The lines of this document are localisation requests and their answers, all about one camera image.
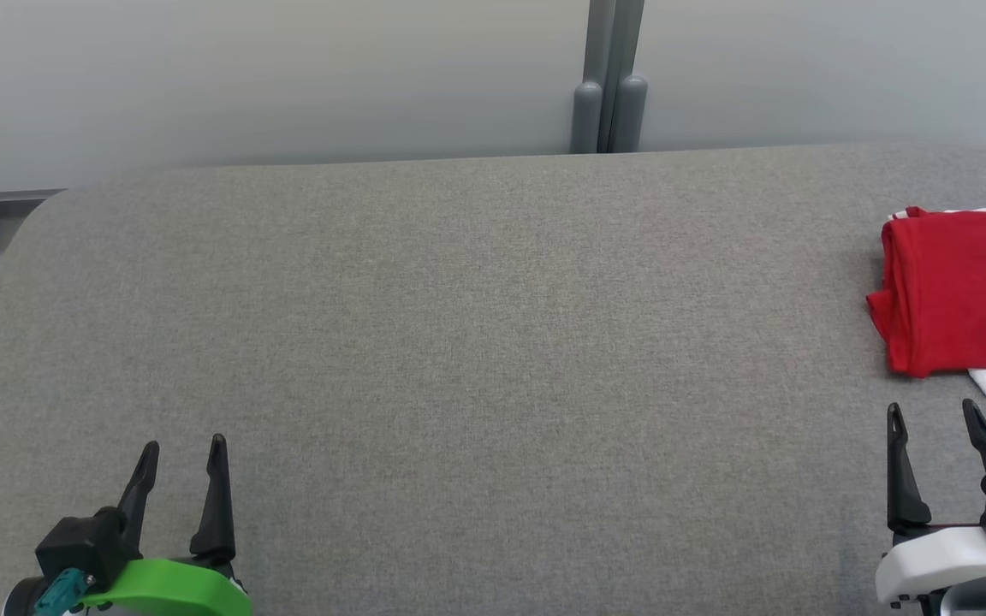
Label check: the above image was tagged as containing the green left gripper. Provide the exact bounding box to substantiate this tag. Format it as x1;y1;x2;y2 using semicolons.
74;434;252;616

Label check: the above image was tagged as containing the grey upholstered sofa cushion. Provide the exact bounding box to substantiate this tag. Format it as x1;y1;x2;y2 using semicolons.
0;144;986;616

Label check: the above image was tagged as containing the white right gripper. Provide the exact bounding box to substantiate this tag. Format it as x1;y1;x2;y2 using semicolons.
875;398;986;609

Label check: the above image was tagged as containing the grey partition post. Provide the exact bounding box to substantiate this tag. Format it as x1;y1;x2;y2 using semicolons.
570;0;649;156

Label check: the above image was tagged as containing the red and white basketball jersey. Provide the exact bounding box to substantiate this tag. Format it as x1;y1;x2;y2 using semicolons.
865;205;986;399

